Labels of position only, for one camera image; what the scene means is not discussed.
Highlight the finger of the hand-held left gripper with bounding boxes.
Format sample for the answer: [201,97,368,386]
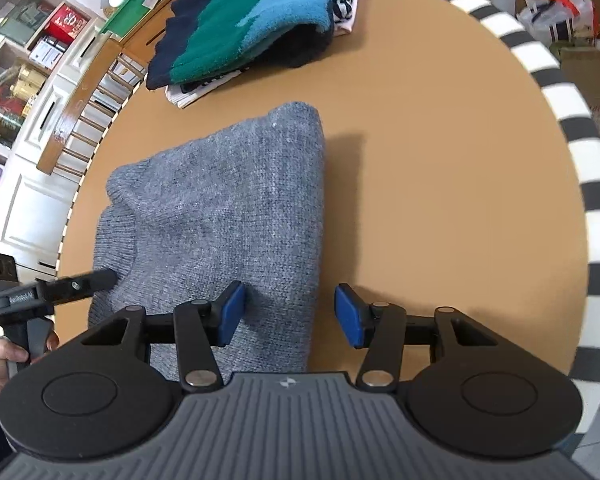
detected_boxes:
[35,269,118,307]

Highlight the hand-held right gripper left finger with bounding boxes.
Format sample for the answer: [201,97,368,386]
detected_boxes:
[80,281,246,393]

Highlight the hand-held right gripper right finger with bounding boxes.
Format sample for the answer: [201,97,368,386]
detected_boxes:
[334,284,501,393]

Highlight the grey knit button vest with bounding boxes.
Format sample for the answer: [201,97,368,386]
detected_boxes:
[87,101,326,383]

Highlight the person's left hand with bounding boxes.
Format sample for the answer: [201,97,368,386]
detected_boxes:
[0,332,61,396]

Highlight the wooden spindle chair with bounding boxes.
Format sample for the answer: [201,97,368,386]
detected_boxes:
[37,37,148,181]

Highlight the white folded garment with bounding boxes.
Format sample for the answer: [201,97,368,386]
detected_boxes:
[166,67,253,109]

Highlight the wooden sideboard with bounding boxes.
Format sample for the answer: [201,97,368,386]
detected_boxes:
[122,20,181,68]

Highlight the red gift box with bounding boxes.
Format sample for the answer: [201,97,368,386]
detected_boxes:
[50,5,90,43]

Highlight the green storage box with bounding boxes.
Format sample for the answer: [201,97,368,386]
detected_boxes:
[0,4,46,46]

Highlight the green plastic basket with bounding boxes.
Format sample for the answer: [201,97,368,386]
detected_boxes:
[101,0,178,41]

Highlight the green blue knit sweater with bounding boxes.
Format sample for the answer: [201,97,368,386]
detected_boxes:
[146,0,337,91]

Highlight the cardboard box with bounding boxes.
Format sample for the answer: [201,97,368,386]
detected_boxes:
[562,47,600,148]

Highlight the white plastic bag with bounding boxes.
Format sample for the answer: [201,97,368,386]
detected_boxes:
[519,0,595,46]

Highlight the white wall cabinet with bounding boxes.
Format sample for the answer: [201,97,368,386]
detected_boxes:
[0,0,146,271]

